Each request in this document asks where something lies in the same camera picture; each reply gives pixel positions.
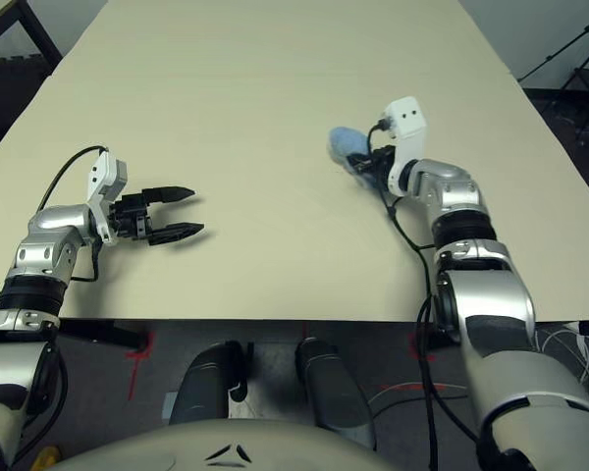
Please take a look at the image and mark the dark robot leg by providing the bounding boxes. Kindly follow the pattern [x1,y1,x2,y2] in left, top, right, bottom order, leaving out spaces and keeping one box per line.
[294,337,377,450]
[168,340,249,426]

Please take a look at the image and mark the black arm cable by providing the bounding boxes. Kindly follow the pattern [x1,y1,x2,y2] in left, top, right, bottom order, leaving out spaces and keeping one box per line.
[366,120,480,471]
[37,144,111,213]

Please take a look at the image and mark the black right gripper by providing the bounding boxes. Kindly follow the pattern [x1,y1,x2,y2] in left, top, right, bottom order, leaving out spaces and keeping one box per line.
[366,145,400,193]

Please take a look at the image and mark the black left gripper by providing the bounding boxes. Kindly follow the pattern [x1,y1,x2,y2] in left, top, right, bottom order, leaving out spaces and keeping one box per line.
[108,184,207,247]

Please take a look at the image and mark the grey robot torso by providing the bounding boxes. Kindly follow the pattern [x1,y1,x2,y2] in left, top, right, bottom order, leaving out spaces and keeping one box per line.
[53,416,400,471]

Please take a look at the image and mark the black tripod stand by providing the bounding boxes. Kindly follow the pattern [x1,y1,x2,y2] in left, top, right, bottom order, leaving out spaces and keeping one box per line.
[517,13,589,92]

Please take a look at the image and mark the dark left robot leg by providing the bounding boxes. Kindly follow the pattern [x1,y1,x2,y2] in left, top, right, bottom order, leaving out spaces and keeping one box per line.
[168,340,249,426]

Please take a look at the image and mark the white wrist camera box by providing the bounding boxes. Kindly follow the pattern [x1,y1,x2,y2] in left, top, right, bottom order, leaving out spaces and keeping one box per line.
[379,96,429,198]
[84,150,130,246]

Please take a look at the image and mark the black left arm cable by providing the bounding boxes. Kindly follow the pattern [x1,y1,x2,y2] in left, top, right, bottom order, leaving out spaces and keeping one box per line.
[37,144,111,213]

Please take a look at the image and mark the blue fluffy rag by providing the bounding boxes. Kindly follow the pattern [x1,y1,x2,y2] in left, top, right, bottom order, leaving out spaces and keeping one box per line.
[327,126,380,190]

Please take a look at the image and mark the yellow object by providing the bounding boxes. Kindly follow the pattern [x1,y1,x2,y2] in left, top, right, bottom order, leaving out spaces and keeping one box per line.
[37,445,61,471]

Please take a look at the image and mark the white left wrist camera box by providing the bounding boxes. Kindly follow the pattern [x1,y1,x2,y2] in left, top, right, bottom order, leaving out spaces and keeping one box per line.
[84,150,130,246]

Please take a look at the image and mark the black metal frame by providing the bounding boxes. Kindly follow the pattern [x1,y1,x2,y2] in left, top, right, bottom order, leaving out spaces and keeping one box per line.
[0,0,64,66]

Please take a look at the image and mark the black foam floor mat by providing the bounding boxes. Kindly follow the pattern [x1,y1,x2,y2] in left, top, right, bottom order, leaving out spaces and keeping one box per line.
[0,56,63,168]

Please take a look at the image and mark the white floor cables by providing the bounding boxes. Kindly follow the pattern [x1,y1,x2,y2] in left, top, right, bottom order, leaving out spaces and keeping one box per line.
[534,321,589,394]

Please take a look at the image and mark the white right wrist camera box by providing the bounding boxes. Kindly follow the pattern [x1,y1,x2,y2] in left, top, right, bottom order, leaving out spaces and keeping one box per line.
[379,96,429,198]

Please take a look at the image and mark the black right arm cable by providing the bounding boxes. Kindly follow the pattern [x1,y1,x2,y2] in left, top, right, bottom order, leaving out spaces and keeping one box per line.
[366,120,480,471]

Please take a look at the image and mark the dark right robot leg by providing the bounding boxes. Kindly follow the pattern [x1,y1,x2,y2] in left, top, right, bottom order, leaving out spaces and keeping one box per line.
[294,337,377,450]

